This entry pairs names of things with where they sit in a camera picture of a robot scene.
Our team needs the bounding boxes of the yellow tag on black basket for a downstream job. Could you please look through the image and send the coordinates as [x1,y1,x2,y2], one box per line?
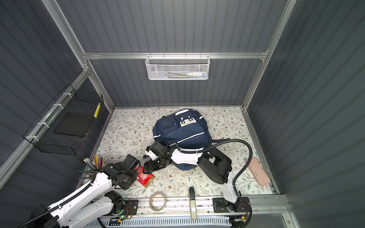
[94,103,101,118]

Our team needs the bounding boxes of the black beige box cutter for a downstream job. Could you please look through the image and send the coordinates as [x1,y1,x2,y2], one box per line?
[189,186,197,220]

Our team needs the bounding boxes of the navy blue backpack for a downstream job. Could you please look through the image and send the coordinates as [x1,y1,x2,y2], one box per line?
[153,109,229,154]

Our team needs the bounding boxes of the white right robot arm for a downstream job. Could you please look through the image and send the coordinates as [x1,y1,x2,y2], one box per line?
[143,139,253,228]

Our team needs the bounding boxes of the black wire mesh basket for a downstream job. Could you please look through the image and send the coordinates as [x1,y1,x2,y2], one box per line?
[23,86,104,156]

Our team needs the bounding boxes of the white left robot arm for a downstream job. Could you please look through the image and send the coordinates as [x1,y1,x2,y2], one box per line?
[20,155,141,228]

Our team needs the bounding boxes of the white wire mesh basket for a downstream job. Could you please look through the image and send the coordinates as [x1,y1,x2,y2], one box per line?
[145,54,211,80]

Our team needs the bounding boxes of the pink glasses case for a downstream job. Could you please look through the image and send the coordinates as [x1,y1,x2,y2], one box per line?
[248,158,271,186]

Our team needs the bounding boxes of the red gold tin box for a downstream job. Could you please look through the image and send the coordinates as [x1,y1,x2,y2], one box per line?
[137,166,155,188]

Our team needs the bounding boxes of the markers in white basket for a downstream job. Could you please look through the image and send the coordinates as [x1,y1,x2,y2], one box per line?
[163,72,208,79]

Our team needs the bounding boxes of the clear tape roll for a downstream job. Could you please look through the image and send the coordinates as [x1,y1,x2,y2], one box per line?
[149,192,167,212]

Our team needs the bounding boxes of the colored pencils in cup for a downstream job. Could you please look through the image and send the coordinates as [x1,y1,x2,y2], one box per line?
[79,154,106,181]

